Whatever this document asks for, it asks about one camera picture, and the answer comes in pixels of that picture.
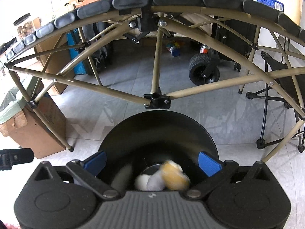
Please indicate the black round trash bin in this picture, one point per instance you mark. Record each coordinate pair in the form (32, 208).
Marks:
(141, 143)

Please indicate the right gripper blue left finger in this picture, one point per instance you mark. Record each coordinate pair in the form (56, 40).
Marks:
(95, 163)

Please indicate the cardboard box with liner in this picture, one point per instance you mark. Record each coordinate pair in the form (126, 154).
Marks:
(21, 124)

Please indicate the white round sponge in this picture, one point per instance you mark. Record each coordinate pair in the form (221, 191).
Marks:
(141, 182)

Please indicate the clear jar with snacks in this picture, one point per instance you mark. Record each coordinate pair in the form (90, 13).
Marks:
(24, 26)

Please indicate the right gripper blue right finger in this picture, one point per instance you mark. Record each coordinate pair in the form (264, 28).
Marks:
(208, 164)

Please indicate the yellow hamster plush toy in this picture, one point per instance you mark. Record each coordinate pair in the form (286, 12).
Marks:
(169, 176)

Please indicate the black cart wheel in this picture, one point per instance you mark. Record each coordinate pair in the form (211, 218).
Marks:
(203, 69)

